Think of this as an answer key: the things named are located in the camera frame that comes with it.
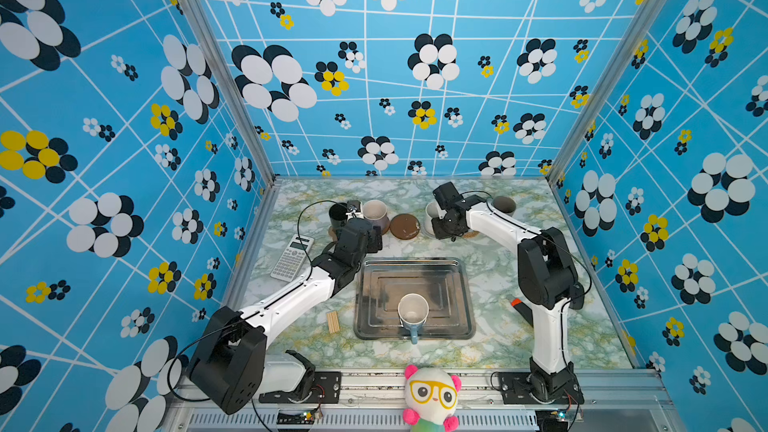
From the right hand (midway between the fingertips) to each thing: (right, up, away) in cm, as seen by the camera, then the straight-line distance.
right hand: (443, 230), depth 99 cm
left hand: (-24, +2, -14) cm, 28 cm away
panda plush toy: (-8, -35, -33) cm, 49 cm away
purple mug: (-23, +6, +5) cm, 24 cm away
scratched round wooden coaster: (-13, +1, +6) cm, 14 cm away
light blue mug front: (-11, -22, -15) cm, 29 cm away
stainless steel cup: (+20, +9, -1) cm, 22 cm away
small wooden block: (-34, -25, -16) cm, 45 cm away
